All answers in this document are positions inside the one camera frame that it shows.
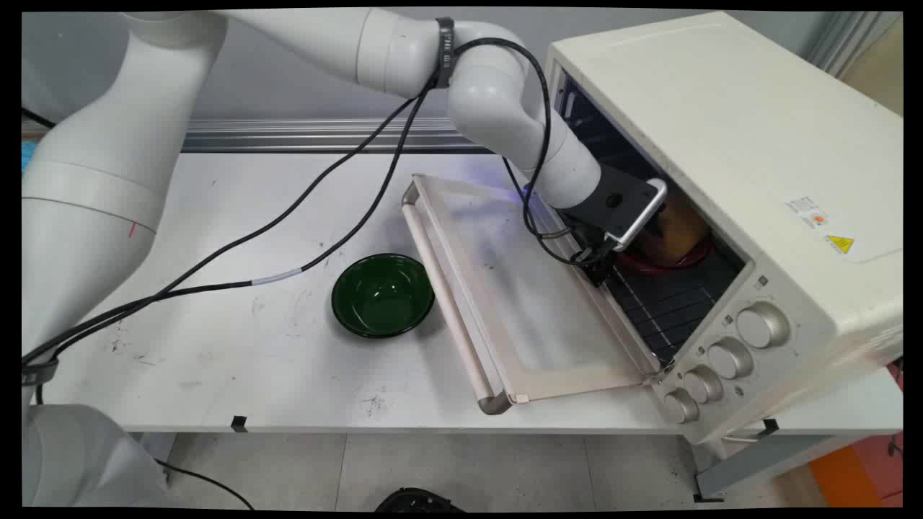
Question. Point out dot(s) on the cream toaster oven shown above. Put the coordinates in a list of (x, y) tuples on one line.
[(721, 122)]

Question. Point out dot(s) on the black tape piece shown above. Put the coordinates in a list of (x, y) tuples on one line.
[(769, 427), (239, 424)]

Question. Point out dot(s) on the black wrist camera mount plate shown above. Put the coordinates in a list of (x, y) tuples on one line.
[(613, 198)]

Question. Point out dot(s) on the black round floor object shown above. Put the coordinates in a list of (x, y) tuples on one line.
[(418, 501)]

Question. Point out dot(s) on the white label sticker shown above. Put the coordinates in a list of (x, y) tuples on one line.
[(807, 213)]

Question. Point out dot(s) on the dark green bowl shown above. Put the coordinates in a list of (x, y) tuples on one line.
[(382, 295)]

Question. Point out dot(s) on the yellow bread piece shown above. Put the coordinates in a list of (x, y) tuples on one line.
[(681, 231)]

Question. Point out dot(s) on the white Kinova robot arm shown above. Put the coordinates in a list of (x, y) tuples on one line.
[(94, 180)]

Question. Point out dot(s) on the yellow warning sticker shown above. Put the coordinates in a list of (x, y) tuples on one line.
[(840, 244)]

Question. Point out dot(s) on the grey table frame beam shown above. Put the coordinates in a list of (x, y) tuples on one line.
[(764, 465)]

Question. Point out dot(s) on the large silver oven knob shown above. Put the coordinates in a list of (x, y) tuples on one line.
[(761, 326)]

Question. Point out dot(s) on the aluminium profile rail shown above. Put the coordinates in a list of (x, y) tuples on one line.
[(303, 135)]

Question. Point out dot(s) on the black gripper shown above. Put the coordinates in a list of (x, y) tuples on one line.
[(597, 252)]

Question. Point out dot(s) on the red bowl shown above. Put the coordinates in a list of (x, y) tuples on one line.
[(652, 265)]

